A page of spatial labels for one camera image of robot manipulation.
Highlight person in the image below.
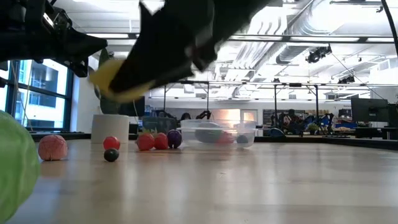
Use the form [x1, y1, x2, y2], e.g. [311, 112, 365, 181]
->
[284, 108, 301, 134]

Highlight red toy strawberry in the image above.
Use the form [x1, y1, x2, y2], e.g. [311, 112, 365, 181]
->
[136, 130, 155, 152]
[154, 132, 169, 151]
[216, 131, 236, 145]

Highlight black workstation frame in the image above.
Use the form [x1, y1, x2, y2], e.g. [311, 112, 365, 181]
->
[273, 82, 320, 125]
[162, 80, 210, 121]

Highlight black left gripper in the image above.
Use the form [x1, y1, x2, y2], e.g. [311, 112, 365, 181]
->
[18, 6, 108, 78]

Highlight black ceiling fixture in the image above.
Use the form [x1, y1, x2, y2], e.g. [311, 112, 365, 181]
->
[305, 45, 333, 64]

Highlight window with dark frame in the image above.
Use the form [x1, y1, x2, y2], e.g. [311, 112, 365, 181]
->
[0, 58, 75, 131]

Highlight black ceiling spotlights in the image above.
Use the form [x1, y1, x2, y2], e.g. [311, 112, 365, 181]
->
[338, 75, 356, 85]

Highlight pink toy fruit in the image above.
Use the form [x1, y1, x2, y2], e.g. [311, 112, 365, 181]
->
[37, 134, 68, 162]

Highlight black aluminium table frame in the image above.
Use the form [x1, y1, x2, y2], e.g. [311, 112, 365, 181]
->
[29, 132, 398, 152]

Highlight purple toy eggplant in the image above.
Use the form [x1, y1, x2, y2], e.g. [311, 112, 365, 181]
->
[167, 129, 183, 149]

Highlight yellow toy lemon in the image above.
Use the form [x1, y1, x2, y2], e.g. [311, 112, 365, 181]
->
[89, 58, 155, 104]

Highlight green snake plant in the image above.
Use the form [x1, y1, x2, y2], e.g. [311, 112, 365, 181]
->
[88, 47, 124, 115]

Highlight clear plastic tupperware container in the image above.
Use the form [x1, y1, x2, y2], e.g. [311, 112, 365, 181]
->
[179, 119, 258, 149]

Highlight white plant pot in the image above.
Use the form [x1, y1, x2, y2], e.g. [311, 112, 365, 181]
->
[91, 114, 130, 144]

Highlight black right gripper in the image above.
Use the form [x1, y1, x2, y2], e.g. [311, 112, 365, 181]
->
[109, 0, 219, 93]

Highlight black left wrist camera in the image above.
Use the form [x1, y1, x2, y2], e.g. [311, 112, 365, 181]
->
[40, 1, 73, 32]

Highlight long ceiling light bar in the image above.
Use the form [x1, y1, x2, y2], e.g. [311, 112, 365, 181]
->
[85, 32, 396, 44]

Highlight dark grey box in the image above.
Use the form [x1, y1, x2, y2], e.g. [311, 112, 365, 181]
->
[142, 116, 178, 135]

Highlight black computer monitor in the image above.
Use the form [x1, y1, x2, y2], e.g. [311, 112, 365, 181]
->
[350, 97, 389, 123]
[119, 95, 146, 118]

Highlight silver ventilation duct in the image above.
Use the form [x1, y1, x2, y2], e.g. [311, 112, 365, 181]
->
[275, 0, 330, 65]

